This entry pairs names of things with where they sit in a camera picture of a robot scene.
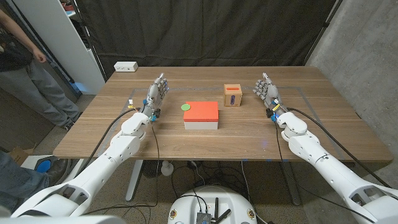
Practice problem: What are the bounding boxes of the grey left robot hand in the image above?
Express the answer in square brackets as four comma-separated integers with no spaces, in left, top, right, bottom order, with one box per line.
[141,73,170,121]

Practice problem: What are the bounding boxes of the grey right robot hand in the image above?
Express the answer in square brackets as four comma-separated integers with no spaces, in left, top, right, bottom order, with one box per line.
[252,72,289,118]

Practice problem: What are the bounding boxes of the red-lidded white box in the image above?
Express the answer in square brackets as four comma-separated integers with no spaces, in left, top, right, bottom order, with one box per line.
[183,101,220,131]

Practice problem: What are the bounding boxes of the wooden slotted coin box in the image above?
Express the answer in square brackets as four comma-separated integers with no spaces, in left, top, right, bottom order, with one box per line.
[223,83,243,108]

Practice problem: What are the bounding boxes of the cardboard box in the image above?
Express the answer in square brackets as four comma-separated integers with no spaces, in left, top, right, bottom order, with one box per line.
[8,146,35,166]

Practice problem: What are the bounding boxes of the white power strip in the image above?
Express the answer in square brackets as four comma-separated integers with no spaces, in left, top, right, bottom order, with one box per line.
[113,61,139,73]

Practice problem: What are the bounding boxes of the grey tape outline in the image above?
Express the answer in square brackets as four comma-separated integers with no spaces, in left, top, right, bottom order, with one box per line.
[96,86,346,159]

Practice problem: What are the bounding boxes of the small black fan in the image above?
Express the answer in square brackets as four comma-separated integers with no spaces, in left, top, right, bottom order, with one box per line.
[142,160,162,179]

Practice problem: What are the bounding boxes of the small white round object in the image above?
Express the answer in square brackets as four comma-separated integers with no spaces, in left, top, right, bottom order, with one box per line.
[160,160,174,177]

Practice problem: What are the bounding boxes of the blue object by cabinet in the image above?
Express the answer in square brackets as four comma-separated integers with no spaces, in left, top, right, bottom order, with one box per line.
[70,81,86,94]

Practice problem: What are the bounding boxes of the black curtain backdrop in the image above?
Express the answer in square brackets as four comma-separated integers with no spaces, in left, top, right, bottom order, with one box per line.
[74,0,338,78]

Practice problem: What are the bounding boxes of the black stand pole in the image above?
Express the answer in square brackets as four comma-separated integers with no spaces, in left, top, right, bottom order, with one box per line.
[70,0,108,82]
[303,0,343,66]

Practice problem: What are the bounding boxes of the white table leg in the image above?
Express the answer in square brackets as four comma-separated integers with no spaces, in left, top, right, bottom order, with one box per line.
[126,160,144,202]

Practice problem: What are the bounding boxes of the white cabinet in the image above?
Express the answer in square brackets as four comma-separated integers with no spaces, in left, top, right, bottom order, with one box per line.
[12,0,106,96]

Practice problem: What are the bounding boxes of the white robot torso base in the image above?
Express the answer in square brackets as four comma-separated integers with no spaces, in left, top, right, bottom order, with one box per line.
[167,185,258,224]

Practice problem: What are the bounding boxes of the standing person in grey trousers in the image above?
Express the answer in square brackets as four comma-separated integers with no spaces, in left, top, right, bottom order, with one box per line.
[0,7,83,131]

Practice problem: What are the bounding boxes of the seated person in jeans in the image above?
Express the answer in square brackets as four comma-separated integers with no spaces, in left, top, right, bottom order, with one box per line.
[0,151,74,212]

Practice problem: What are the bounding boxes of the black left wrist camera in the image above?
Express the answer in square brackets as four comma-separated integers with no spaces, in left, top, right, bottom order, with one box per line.
[150,108,162,123]

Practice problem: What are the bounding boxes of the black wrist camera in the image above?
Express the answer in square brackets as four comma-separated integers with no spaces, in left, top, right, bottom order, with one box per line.
[266,108,278,123]
[150,108,162,123]

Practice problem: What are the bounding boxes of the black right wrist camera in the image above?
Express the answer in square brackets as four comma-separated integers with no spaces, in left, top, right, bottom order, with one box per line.
[266,108,278,123]

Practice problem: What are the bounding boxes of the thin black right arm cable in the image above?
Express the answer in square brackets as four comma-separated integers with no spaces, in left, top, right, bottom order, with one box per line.
[274,120,376,224]

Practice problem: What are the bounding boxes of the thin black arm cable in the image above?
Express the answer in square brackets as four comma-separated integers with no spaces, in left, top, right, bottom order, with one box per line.
[83,122,161,216]
[274,120,376,224]

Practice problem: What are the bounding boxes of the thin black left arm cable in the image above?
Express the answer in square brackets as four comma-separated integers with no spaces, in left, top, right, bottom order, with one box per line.
[83,122,161,216]

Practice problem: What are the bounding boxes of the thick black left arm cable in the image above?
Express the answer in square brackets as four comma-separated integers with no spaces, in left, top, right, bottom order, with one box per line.
[79,107,139,177]

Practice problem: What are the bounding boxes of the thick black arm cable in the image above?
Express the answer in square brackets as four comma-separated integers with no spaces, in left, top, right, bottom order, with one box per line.
[286,107,393,190]
[79,107,139,177]

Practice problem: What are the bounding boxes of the white floor cable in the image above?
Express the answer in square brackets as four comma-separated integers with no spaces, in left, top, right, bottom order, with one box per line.
[241,161,265,224]

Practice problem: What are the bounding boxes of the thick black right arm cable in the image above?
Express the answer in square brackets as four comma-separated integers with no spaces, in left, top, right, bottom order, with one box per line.
[286,107,393,190]

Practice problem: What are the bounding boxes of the black floor cable tangle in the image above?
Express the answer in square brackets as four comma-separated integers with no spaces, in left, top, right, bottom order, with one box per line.
[170,160,249,195]

